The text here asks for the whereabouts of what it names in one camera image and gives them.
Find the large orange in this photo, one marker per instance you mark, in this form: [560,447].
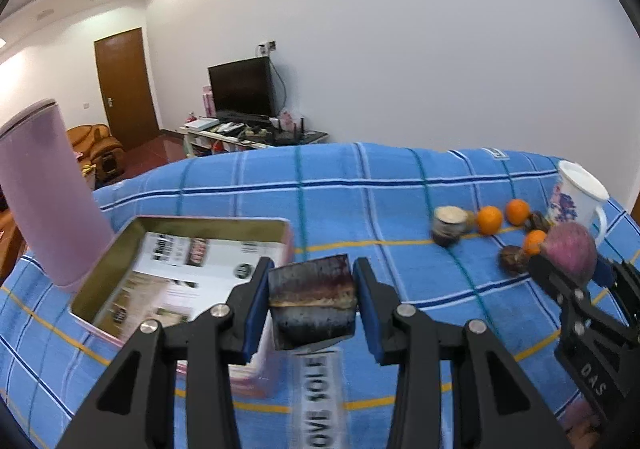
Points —
[533,241]

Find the brown wooden door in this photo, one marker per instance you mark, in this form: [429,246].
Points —
[125,88]

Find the purple thermos bottle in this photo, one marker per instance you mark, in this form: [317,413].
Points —
[49,198]

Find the blue plaid blanket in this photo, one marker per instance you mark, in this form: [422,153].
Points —
[360,200]

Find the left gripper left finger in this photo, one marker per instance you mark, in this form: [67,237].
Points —
[133,404]

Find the white tv stand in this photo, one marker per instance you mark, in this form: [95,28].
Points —
[205,136]

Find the white floral mug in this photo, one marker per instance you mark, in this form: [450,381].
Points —
[578,196]

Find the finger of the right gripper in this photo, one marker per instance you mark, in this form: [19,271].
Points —
[567,294]

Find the orange leather armchair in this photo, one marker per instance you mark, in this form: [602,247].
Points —
[94,145]

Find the purple round fruit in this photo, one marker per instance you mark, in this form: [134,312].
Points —
[571,248]

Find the pink metal tin box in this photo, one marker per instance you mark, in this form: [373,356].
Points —
[118,258]

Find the pink box beside television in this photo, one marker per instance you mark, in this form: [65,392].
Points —
[208,103]

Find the orange left in row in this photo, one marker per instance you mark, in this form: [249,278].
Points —
[489,220]

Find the wall power socket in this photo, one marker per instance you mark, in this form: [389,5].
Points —
[265,48]

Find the black television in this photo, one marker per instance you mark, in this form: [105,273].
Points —
[243,87]

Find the black router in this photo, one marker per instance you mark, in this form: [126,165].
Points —
[292,136]

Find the dark brown passion fruit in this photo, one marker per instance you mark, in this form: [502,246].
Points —
[536,221]

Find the printed paper leaflet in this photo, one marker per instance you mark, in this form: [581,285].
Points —
[173,279]

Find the orange in row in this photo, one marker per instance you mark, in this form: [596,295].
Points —
[517,212]
[489,220]

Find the orange right in row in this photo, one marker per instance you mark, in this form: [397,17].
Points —
[517,212]

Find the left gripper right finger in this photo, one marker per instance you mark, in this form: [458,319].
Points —
[494,404]

